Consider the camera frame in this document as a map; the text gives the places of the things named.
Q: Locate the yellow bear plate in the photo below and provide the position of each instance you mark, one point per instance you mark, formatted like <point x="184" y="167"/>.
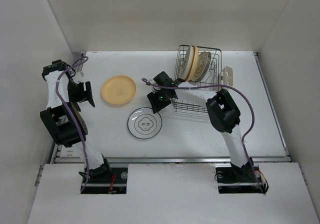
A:
<point x="118" y="90"/>

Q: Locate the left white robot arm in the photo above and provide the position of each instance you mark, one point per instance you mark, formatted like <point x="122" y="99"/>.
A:
<point x="63" y="120"/>

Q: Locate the white cutlery holder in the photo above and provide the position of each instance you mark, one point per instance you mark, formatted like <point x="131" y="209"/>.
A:
<point x="226" y="76"/>

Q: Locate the wire dish rack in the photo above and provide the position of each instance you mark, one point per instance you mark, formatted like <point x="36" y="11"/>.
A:
<point x="211" y="76"/>

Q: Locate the green rim text plate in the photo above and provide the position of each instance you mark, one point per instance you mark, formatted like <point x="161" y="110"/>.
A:
<point x="206" y="67"/>

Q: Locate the cream white plate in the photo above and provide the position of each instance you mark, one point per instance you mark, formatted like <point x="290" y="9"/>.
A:
<point x="187" y="63"/>

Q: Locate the white plate blue rings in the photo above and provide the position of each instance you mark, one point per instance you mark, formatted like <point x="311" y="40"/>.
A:
<point x="145" y="124"/>

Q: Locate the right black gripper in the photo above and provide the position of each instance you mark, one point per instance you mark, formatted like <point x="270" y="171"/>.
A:
<point x="153" y="98"/>

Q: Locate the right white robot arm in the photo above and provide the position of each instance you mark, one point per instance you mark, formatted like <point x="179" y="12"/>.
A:
<point x="224" y="115"/>

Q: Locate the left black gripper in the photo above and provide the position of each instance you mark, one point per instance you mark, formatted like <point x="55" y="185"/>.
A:
<point x="82" y="95"/>

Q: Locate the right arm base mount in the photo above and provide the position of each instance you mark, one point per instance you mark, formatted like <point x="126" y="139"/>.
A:
<point x="228" y="182"/>

